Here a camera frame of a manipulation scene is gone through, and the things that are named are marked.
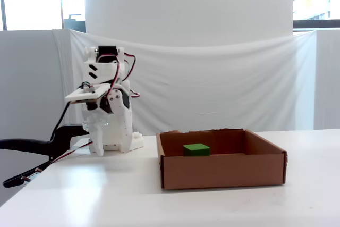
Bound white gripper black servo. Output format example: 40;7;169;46
82;80;134;156

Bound green wooden cube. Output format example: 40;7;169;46
183;143;211;157

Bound brown cardboard box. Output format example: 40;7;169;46
156;128;288;191

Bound white partition panel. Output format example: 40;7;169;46
0;29;67;142
313;29;340;131

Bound white cloth backdrop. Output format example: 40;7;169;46
52;29;317;137

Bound dark grey office equipment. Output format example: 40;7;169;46
63;13;86;29

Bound white camera mount circuit board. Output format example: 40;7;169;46
65;83;111;104

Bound thin red white cable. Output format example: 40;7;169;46
34;141;93;172

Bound black camera cable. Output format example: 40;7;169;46
49;85;91;160

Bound red black servo cable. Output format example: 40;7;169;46
110;59;125;91
123;53;141;99

